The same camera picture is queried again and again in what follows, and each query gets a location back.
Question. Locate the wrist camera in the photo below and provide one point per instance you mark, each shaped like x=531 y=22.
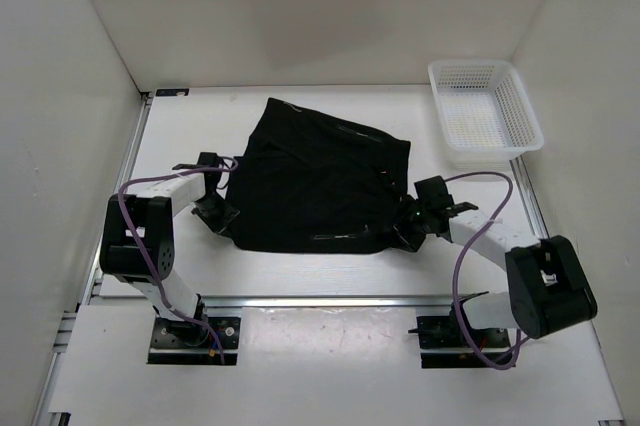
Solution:
x=433 y=193
x=205 y=160

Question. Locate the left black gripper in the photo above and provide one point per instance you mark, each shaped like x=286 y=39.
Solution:
x=224 y=221

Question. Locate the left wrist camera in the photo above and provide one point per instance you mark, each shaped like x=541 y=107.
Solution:
x=205 y=160

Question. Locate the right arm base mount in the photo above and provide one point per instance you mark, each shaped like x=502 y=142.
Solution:
x=442 y=345

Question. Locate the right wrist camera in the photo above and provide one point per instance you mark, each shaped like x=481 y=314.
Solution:
x=433 y=193

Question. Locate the black shorts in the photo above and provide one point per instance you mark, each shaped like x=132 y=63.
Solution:
x=311 y=183

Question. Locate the blue label sticker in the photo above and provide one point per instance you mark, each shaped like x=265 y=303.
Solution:
x=172 y=92

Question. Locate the white plastic basket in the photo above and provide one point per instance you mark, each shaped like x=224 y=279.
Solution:
x=486 y=117

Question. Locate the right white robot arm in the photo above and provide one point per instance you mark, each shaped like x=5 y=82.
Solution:
x=547 y=289

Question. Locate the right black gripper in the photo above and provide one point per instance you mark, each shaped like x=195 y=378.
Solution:
x=413 y=240

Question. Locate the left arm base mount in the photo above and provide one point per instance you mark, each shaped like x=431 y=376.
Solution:
x=183 y=343

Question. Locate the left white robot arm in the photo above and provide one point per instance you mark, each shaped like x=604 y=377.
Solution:
x=138 y=236

